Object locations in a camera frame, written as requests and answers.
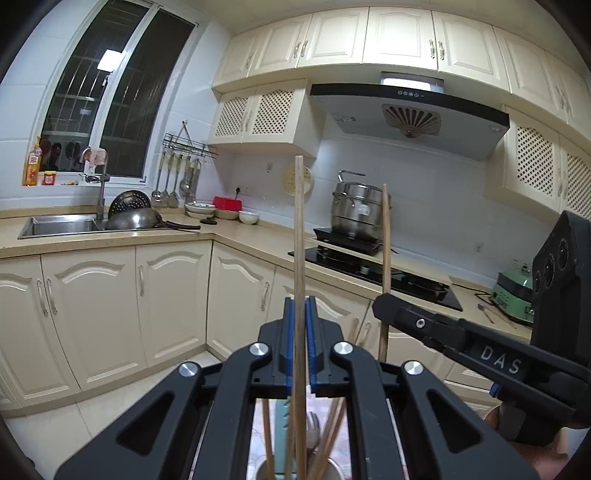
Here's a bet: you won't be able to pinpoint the wall utensil rack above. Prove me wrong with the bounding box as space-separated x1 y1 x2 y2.
161 120 218 159

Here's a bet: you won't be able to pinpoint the yellow dish soap bottle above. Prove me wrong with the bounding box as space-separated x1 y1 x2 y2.
23 138 43 187

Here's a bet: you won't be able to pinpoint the light blue sheathed knife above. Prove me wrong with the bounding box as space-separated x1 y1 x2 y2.
273 399 290 474

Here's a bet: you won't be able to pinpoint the round bamboo mat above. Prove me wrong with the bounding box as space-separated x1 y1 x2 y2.
281 164 317 197

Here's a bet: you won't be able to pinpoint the black gas stove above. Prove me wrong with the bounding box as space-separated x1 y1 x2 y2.
304 246 463 311

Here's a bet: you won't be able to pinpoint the white bowl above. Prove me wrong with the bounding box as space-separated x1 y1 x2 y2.
238 211 259 225

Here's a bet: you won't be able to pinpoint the stainless steel sink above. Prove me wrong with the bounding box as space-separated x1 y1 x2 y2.
18 214 106 240

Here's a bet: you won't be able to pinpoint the red box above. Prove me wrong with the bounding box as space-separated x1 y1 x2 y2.
213 196 242 212

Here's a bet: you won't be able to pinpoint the cream upper kitchen cabinets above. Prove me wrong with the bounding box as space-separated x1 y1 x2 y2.
209 6 590 222

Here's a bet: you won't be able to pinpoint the metal colander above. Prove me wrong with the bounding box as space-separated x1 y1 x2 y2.
108 190 151 218

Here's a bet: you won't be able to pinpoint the green countertop appliance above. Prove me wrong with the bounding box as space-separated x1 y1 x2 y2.
491 264 535 327

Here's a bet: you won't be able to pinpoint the kitchen window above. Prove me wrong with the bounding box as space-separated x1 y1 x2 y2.
38 1 197 183

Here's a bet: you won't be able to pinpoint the dark metal spork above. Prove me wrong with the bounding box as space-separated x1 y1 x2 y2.
307 411 322 455

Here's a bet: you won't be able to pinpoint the chrome faucet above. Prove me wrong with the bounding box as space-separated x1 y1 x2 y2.
82 172 110 222

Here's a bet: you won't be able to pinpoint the person's right hand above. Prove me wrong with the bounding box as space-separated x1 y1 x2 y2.
485 403 572 479

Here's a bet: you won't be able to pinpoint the black induction cooker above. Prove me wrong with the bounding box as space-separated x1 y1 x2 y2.
314 228 383 255

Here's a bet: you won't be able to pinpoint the grey range hood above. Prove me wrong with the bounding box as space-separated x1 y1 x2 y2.
310 83 510 160

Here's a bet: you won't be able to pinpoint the stacked plates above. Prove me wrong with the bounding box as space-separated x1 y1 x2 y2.
184 202 215 220

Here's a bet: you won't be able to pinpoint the stainless steel steamer pot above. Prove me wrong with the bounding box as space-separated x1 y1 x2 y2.
331 170 384 241

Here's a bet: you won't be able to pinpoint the hanging ladle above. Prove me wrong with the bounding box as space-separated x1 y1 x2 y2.
151 152 166 205

